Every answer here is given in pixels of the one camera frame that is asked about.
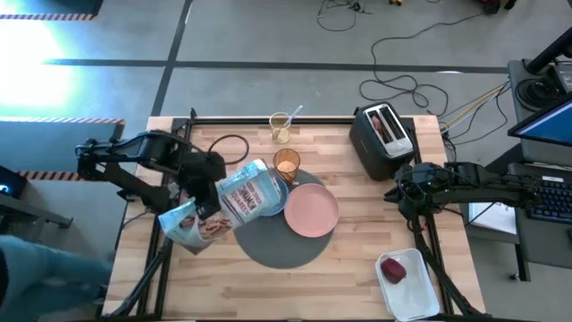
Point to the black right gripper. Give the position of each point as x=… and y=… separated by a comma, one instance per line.
x=415, y=192

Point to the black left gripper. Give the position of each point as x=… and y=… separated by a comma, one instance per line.
x=205, y=167

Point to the light blue cereal box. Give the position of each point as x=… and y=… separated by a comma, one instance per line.
x=250, y=197

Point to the toast slice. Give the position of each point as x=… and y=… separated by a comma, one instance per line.
x=380, y=126

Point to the blue bowl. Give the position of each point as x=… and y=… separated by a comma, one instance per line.
x=282, y=197

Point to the pink plate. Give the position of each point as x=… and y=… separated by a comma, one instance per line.
x=311, y=210

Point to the amber faceted tumbler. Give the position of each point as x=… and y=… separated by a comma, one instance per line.
x=286, y=166

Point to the clear drinking glass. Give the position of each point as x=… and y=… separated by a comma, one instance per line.
x=280, y=132

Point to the white plastic basket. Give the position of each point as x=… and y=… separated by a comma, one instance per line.
x=415, y=299

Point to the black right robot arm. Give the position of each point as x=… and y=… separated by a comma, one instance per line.
x=491, y=194

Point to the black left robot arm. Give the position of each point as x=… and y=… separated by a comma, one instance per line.
x=134, y=149

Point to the black toaster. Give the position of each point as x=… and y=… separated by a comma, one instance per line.
x=371, y=152

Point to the round grey woven placemat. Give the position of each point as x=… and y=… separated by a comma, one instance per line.
x=277, y=246

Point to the white paper sheet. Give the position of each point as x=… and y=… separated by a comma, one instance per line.
x=491, y=219

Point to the black backlit keyboard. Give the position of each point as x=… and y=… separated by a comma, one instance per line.
x=554, y=201

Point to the grey workstation desk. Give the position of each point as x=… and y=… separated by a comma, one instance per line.
x=545, y=250

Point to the computer monitor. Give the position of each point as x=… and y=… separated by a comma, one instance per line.
x=549, y=123

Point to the black device with blue light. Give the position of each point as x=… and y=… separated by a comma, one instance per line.
x=13, y=183

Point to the black monitor pole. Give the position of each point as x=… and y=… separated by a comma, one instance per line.
x=549, y=53

